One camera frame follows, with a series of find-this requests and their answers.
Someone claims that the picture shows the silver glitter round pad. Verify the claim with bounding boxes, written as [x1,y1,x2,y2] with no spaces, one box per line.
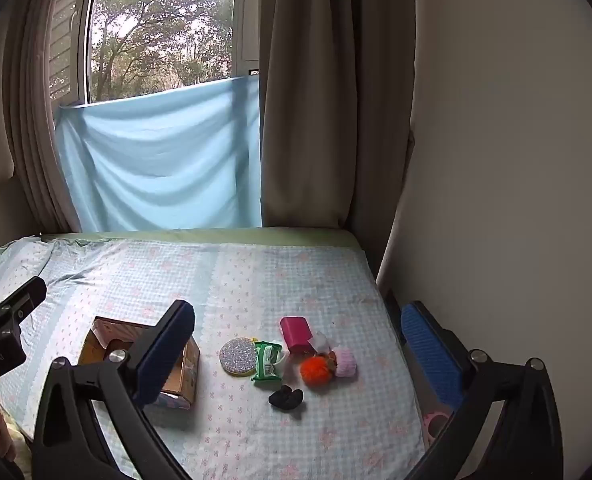
[219,337,259,376]

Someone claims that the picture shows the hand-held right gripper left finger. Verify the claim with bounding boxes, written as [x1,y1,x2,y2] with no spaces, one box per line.
[33,300,197,480]

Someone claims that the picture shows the pink fluffy scrunchie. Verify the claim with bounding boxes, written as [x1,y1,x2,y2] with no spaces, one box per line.
[333,347,359,379]

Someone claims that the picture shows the green wipes packet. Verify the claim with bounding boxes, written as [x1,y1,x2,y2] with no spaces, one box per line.
[252,341,287,387]

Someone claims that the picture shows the green mattress sheet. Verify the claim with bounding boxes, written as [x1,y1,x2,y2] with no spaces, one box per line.
[40,226,363,251]

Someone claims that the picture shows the pink slipper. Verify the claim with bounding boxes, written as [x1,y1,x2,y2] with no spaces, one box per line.
[423,410,455,449]

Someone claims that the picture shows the cardboard box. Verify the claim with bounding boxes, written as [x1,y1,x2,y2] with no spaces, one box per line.
[78,316,201,411]

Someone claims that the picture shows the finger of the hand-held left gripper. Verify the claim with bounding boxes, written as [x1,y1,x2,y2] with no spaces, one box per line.
[0,276,47,334]

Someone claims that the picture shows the light blue hanging cloth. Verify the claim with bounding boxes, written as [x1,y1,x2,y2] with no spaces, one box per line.
[54,74,264,233]

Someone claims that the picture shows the beige pleated curtain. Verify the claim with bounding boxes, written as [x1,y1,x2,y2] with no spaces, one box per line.
[3,0,101,235]

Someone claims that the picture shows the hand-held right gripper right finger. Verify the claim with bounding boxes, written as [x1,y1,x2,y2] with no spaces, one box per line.
[400,301,564,480]

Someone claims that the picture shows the window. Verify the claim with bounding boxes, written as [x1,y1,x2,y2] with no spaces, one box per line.
[48,0,261,107]

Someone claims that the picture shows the orange fluffy pompom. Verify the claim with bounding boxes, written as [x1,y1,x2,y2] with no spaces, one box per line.
[299,352,337,386]

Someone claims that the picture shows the black scrunchie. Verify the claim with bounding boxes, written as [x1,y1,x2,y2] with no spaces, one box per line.
[268,385,305,414]

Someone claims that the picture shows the grey zigzag-edged cloth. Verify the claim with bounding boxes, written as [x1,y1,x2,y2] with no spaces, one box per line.
[310,331,339,356]

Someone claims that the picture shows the brown-grey curtain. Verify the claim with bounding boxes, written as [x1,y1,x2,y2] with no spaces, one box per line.
[258,0,417,281]

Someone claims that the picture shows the pink leather pouch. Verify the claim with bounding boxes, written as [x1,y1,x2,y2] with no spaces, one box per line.
[279,316,313,356]

